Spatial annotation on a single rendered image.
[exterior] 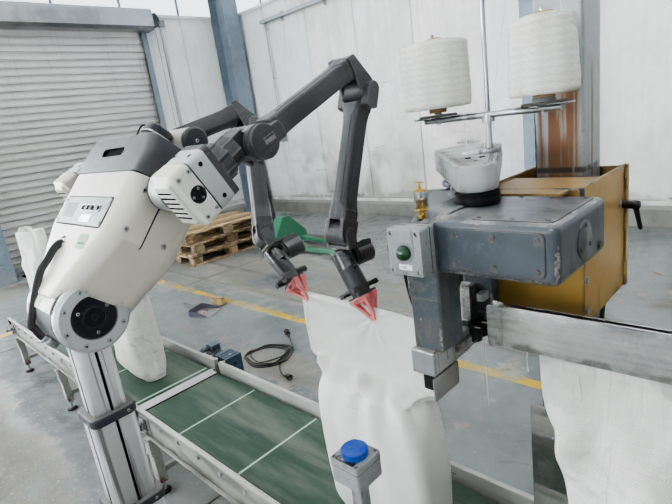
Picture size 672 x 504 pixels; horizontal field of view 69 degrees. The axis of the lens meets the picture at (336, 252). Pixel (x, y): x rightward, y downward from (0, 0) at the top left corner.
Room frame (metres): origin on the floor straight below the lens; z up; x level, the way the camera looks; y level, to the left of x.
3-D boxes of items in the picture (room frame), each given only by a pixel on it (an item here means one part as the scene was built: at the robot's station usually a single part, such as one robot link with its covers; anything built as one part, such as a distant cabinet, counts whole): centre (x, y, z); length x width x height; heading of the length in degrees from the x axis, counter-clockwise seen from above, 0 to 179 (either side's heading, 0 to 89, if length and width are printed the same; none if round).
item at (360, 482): (0.92, 0.02, 0.81); 0.08 x 0.08 x 0.06; 44
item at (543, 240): (0.91, -0.32, 1.21); 0.30 x 0.25 x 0.30; 44
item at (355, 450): (0.92, 0.02, 0.84); 0.06 x 0.06 x 0.02
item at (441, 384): (0.93, -0.18, 0.98); 0.09 x 0.05 x 0.05; 134
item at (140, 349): (2.48, 1.14, 0.74); 0.47 x 0.22 x 0.72; 42
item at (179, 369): (3.00, 1.64, 0.34); 2.21 x 0.39 x 0.09; 44
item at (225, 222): (6.69, 1.63, 0.36); 1.20 x 0.82 x 0.14; 130
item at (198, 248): (6.73, 1.62, 0.22); 1.21 x 0.84 x 0.14; 134
